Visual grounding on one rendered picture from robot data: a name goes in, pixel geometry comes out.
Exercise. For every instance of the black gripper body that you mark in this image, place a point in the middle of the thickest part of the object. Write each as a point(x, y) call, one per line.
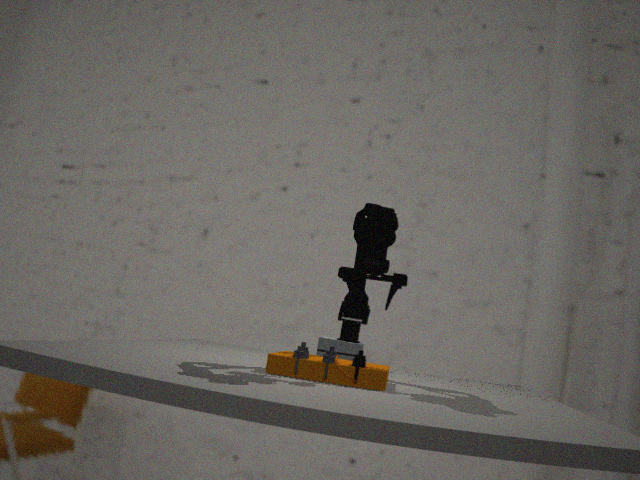
point(350, 273)

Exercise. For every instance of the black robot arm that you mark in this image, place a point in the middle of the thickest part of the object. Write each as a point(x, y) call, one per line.
point(376, 232)

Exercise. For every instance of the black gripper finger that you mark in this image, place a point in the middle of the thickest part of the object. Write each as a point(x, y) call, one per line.
point(391, 294)
point(351, 286)

